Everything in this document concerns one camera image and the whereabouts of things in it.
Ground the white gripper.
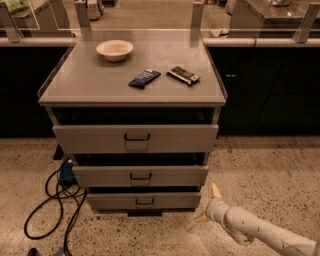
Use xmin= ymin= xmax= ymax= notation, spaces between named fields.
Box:
xmin=194 ymin=183 xmax=230 ymax=224

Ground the grey drawer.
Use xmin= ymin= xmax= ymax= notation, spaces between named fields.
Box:
xmin=73 ymin=166 xmax=208 ymax=187
xmin=87 ymin=192 xmax=201 ymax=211
xmin=53 ymin=125 xmax=218 ymax=154

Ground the blue power box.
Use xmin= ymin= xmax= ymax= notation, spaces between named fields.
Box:
xmin=58 ymin=160 xmax=75 ymax=182

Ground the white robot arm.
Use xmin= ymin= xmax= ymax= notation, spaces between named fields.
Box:
xmin=196 ymin=183 xmax=320 ymax=256

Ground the grey top drawer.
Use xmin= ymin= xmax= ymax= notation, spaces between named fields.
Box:
xmin=53 ymin=125 xmax=218 ymax=154

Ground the grey bottom drawer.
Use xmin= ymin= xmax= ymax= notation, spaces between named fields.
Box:
xmin=87 ymin=192 xmax=201 ymax=211

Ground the background steel table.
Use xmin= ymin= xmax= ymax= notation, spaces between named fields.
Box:
xmin=228 ymin=0 xmax=319 ymax=38

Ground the black snack bar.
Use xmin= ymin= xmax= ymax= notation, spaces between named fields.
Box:
xmin=166 ymin=66 xmax=200 ymax=86

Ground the grey drawer cabinet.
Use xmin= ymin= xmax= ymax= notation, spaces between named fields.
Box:
xmin=39 ymin=29 xmax=226 ymax=214

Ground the blue snack bar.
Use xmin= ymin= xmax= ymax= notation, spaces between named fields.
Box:
xmin=128 ymin=69 xmax=161 ymax=89

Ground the green bag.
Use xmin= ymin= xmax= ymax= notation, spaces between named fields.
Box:
xmin=5 ymin=0 xmax=29 ymax=14

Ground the grey middle drawer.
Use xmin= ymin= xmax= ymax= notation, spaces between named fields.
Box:
xmin=73 ymin=166 xmax=208 ymax=187

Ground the white bowl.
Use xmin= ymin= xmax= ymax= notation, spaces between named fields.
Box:
xmin=96 ymin=40 xmax=134 ymax=62

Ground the black floor cable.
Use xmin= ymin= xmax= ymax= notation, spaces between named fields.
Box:
xmin=23 ymin=162 xmax=88 ymax=256

